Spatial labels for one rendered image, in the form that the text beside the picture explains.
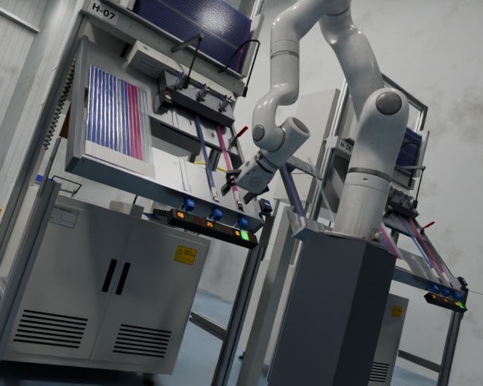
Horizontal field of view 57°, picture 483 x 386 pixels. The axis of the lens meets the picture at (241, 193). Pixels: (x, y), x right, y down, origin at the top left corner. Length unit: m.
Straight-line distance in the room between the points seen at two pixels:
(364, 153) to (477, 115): 3.91
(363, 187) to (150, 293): 0.94
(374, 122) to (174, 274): 0.99
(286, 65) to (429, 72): 4.27
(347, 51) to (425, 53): 4.36
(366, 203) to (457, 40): 4.53
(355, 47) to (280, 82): 0.23
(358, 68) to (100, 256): 1.07
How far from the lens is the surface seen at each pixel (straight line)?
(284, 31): 1.40
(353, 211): 1.20
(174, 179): 1.46
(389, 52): 5.94
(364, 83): 1.35
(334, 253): 1.16
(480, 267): 4.63
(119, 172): 1.33
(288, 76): 1.34
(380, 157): 1.23
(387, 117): 1.21
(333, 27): 1.48
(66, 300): 1.67
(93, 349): 1.75
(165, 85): 1.81
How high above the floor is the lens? 0.58
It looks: 8 degrees up
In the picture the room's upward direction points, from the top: 16 degrees clockwise
